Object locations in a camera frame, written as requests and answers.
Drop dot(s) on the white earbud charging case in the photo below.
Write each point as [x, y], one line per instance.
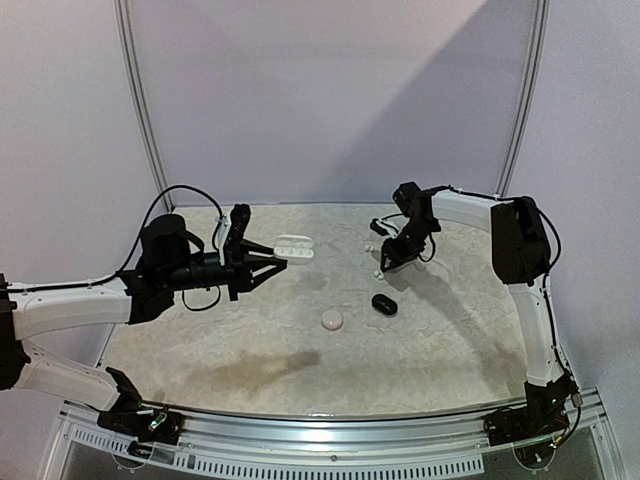
[296, 249]

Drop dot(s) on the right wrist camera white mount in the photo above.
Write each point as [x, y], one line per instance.
[385, 227]

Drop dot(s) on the pink earbud charging case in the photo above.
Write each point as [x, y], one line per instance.
[332, 320]

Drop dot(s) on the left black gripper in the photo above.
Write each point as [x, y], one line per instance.
[239, 267]

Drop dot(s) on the black earbud charging case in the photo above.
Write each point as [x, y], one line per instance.
[384, 305]

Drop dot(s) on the left aluminium corner post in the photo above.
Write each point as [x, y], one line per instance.
[123, 15]

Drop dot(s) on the right aluminium corner post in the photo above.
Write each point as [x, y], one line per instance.
[525, 99]

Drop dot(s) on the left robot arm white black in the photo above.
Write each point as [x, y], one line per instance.
[173, 260]

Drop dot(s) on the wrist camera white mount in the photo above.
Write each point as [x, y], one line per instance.
[385, 227]
[229, 233]

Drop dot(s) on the aluminium corner post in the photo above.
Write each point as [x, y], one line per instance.
[525, 99]
[123, 15]

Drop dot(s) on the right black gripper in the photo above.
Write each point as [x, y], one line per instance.
[403, 243]

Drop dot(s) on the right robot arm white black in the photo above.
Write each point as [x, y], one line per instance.
[521, 259]

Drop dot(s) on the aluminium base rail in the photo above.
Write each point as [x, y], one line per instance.
[449, 445]

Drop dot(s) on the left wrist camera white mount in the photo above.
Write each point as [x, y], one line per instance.
[229, 233]

